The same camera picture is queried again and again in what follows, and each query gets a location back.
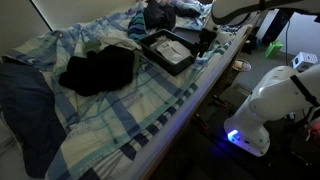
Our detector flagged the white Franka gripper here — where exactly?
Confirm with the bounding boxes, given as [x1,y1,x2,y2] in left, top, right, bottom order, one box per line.
[197,13,221,58]

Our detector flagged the black plastic box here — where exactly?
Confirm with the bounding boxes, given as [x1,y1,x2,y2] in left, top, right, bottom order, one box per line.
[138,28,201,77]

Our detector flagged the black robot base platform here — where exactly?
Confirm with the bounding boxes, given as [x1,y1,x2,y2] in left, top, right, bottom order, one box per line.
[199,123,320,180]

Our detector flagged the white cloth in box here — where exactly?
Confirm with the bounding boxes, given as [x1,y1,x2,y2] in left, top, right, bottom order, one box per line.
[149,35,193,65]

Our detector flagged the white box device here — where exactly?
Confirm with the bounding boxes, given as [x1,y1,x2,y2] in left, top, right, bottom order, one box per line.
[290,51,319,73]

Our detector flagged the dark navy garment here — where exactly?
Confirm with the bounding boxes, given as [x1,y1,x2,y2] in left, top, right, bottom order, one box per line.
[143,0,201,32]

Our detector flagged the teal striped cloth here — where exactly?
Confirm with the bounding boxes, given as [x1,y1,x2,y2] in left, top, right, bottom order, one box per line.
[127,11,148,43]

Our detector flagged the green bag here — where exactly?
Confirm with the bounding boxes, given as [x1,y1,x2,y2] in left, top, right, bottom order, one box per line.
[264,39,284,59]

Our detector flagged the black stand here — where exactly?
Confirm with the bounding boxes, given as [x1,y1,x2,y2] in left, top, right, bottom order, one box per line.
[261,8,296,46]

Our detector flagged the blue white checkered bedsheet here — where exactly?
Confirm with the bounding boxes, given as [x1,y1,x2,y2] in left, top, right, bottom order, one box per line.
[3,0,254,180]

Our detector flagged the black garment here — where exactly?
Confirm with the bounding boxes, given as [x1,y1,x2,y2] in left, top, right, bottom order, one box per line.
[58,44,138,98]

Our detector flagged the pale green cloth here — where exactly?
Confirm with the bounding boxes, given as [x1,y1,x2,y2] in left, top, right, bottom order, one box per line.
[83,39,103,56]

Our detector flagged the red fabric item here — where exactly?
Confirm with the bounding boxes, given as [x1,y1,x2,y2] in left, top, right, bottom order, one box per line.
[304,119,320,144]

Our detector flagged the dark blue jeans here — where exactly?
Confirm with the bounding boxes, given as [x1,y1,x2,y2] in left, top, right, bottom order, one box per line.
[0,56,68,179]

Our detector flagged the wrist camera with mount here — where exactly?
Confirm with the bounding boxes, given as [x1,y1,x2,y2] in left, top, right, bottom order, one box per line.
[199,28,218,45]

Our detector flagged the red handled tool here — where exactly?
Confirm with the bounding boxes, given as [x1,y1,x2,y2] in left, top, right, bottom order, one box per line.
[209,94,231,109]
[194,113,212,131]

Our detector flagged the bed with wooden frame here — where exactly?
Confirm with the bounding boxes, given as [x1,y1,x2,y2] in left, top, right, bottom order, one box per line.
[128,24,255,180]

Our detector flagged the thin black hanging cable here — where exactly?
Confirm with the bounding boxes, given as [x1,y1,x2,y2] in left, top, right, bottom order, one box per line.
[284,19,291,66]

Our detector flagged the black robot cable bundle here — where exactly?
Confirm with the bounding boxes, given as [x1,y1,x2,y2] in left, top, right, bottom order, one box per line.
[289,73,320,108]

